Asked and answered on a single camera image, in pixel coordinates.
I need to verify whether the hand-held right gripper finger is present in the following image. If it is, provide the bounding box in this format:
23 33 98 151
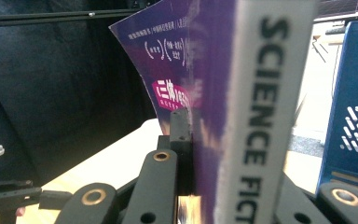
169 106 198 197

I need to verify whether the purple magazine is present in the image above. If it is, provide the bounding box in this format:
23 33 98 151
108 0 321 224

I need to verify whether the blue plastic file rack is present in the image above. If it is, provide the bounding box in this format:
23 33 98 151
316 19 358 202

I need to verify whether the dark curtain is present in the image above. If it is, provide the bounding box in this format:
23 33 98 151
0 0 158 189

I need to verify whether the black metal frame bar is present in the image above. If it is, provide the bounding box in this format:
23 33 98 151
0 7 145 30

